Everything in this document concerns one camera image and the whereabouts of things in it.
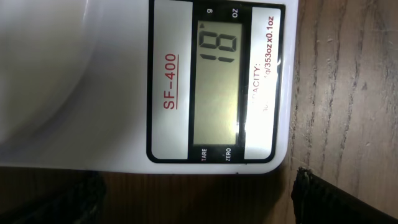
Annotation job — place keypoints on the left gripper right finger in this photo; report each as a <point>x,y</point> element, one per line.
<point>319,202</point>

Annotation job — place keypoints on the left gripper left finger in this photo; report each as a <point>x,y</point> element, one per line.
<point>79,202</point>

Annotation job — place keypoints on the white digital kitchen scale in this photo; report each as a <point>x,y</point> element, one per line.
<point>152,87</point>

